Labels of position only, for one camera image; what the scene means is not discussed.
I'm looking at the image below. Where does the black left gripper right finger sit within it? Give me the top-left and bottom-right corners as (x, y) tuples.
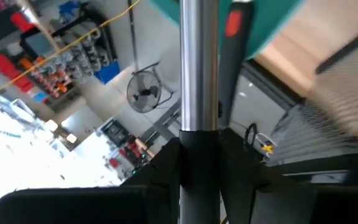
(218, 127), (358, 224)

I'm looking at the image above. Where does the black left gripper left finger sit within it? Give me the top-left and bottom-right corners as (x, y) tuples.
(0, 136), (181, 224)

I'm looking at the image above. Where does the black slotted spatula metal handle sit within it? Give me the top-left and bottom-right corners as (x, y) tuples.
(178, 0), (222, 224)

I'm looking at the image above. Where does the black vented case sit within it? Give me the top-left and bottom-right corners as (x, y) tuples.
(268, 40), (358, 166)

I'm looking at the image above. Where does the black floor fan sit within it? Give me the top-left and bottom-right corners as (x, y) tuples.
(126, 61), (174, 114)

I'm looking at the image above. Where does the blue box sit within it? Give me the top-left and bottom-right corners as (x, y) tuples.
(93, 60), (121, 85)

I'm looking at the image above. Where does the metal rack with small bins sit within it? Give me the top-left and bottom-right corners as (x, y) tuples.
(50, 17), (117, 83)

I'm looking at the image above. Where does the red storage bin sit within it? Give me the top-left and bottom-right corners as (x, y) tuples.
(0, 52), (34, 94)

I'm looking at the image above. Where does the teal plastic bin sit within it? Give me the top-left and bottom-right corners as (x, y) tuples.
(149, 0), (304, 60)

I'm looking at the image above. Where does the yellow cable with plug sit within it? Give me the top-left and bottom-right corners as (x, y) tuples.
(259, 141), (275, 156)

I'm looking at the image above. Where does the white power cable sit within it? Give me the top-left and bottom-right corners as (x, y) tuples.
(255, 133), (276, 147)

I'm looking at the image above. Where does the black looped cable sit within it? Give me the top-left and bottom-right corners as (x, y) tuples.
(243, 123), (258, 151)

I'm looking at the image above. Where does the thin yellow drop cord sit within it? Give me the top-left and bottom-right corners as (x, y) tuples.
(0, 0), (141, 94)

